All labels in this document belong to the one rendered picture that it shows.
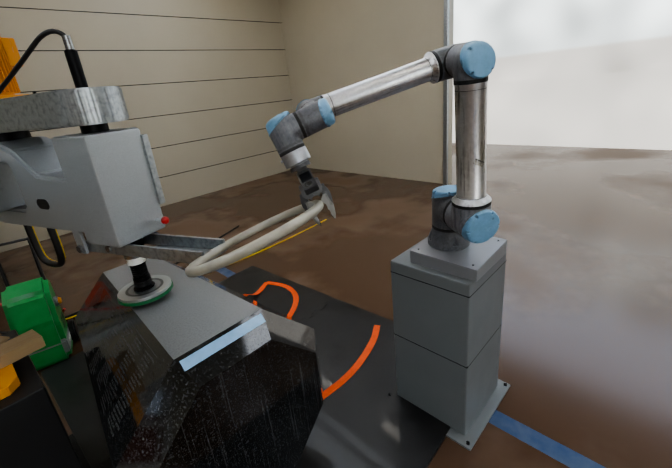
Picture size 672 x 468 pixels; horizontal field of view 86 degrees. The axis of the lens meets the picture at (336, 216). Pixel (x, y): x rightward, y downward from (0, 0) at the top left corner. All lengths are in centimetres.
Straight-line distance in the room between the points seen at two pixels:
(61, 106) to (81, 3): 533
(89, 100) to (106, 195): 32
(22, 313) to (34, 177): 157
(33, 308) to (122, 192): 184
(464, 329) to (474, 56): 108
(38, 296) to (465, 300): 278
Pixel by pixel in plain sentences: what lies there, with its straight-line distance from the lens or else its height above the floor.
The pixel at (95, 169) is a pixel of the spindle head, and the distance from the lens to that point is 152.
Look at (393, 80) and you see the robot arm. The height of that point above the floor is 166.
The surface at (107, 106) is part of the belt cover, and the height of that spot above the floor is 167.
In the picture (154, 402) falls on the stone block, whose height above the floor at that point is 76.
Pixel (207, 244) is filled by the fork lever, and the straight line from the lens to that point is 147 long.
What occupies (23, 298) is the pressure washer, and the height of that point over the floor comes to 51.
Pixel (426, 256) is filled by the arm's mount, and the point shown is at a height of 90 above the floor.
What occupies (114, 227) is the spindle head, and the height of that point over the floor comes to 125.
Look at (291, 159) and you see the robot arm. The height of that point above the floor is 145.
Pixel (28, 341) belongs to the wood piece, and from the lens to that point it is 194.
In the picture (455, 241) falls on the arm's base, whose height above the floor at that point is 95.
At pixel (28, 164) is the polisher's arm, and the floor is 148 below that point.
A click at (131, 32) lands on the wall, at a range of 694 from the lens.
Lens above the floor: 166
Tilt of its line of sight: 20 degrees down
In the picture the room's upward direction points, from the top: 6 degrees counter-clockwise
